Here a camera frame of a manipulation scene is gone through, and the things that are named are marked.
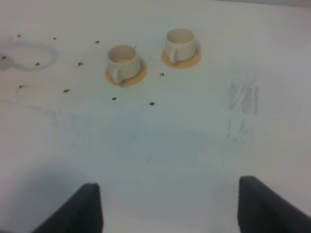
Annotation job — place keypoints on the far orange saucer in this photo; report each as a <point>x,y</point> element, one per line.
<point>182,64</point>

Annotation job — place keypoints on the far white teacup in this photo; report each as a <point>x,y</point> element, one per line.
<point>180,45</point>

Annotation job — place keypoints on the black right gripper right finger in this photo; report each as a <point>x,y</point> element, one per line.
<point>261,210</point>

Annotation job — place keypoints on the near orange saucer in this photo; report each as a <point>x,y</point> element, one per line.
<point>129,82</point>

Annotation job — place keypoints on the orange saucer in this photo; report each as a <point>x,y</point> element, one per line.
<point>129,82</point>
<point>182,64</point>

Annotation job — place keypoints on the white teacup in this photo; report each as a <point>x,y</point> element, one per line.
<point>123,63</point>
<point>180,45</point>

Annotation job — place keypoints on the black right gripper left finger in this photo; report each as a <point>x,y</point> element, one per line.
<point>81,213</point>

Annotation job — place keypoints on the near white teacup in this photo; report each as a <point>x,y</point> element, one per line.
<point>123,63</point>

